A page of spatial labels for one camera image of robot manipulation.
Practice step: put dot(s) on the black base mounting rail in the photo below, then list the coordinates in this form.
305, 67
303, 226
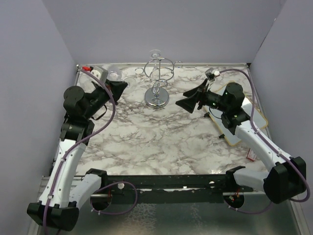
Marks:
166, 189

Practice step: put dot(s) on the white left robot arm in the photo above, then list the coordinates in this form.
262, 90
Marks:
58, 206

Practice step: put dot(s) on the clear wine glass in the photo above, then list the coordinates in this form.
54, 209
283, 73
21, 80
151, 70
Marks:
154, 55
85, 82
115, 74

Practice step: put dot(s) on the chrome wine glass rack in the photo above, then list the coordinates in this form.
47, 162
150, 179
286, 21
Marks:
156, 96

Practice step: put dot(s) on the small red white packet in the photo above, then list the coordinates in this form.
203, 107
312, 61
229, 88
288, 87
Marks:
251, 155

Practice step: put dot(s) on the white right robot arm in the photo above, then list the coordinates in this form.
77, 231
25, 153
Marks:
286, 176

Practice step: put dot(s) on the small wood-framed whiteboard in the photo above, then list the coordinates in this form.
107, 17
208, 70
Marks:
246, 108

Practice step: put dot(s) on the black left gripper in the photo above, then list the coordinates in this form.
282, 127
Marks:
118, 87

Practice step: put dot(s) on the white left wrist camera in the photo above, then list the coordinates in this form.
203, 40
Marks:
100, 73

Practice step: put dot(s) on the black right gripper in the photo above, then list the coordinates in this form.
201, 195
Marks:
189, 104

